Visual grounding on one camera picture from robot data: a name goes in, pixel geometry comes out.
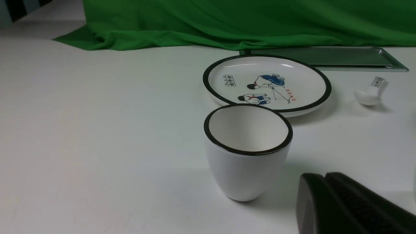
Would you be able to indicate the illustrated black-rimmed white plate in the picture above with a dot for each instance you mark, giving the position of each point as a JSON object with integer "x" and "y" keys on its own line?
{"x": 284, "y": 85}

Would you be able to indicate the green backdrop cloth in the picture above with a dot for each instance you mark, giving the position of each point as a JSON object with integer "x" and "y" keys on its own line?
{"x": 243, "y": 24}

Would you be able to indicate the white printed ceramic spoon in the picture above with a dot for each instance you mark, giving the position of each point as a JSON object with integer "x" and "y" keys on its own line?
{"x": 371, "y": 96}

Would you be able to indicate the white black-rimmed cup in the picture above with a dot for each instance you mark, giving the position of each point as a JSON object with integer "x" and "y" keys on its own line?
{"x": 246, "y": 146}

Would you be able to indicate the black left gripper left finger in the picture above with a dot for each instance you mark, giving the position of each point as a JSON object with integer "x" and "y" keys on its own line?
{"x": 320, "y": 211}

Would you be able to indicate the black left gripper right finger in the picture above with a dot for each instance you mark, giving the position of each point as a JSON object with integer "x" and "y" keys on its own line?
{"x": 372, "y": 212}

